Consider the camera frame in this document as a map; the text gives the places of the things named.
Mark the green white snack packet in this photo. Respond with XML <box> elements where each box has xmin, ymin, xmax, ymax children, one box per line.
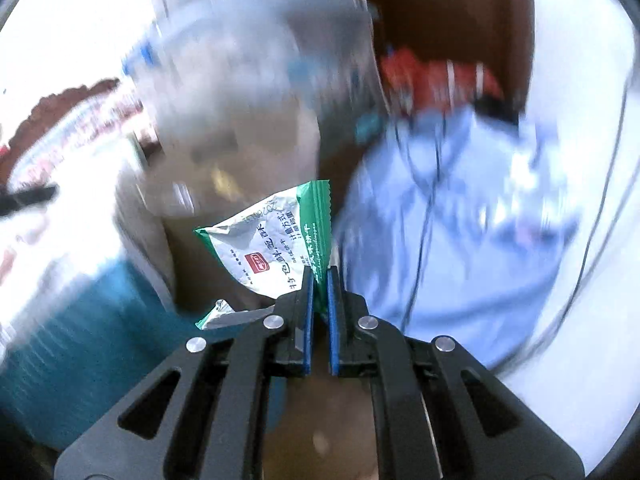
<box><xmin>194</xmin><ymin>180</ymin><xmax>332</xmax><ymax>315</ymax></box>

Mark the orange snack bag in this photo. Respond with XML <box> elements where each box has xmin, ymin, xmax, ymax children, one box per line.
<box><xmin>380</xmin><ymin>48</ymin><xmax>503</xmax><ymax>116</ymax></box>

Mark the blue clothes bundle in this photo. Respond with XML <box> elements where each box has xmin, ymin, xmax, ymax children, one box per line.
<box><xmin>332</xmin><ymin>106</ymin><xmax>579</xmax><ymax>367</ymax></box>

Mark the lower storage box blue lid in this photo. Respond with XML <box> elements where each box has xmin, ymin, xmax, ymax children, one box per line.
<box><xmin>124</xmin><ymin>0</ymin><xmax>384</xmax><ymax>312</ymax></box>

